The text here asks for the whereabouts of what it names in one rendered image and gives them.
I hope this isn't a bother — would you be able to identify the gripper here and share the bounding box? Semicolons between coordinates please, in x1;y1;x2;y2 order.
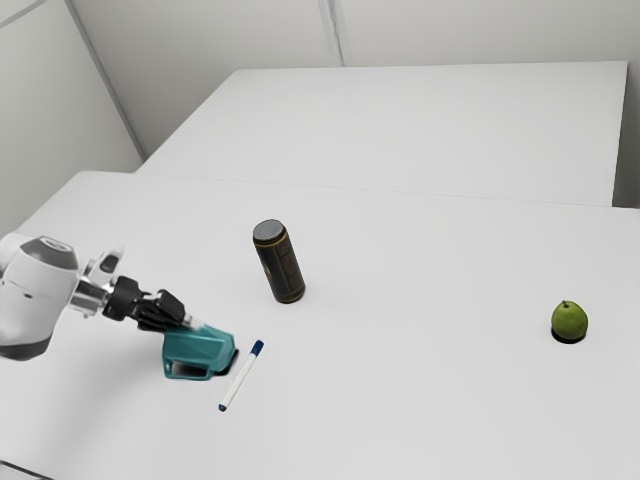
102;275;205;333

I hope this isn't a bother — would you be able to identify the teal faceted mug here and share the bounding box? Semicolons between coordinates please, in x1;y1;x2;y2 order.
161;323;237;382

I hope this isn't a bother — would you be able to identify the white marker with blue cap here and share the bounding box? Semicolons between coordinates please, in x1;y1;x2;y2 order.
217;339;266;414

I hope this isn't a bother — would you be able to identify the dark brown can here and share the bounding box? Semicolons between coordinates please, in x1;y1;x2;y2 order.
252;218;307;305

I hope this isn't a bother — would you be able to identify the green pear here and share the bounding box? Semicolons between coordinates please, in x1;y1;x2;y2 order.
550;299;589;340

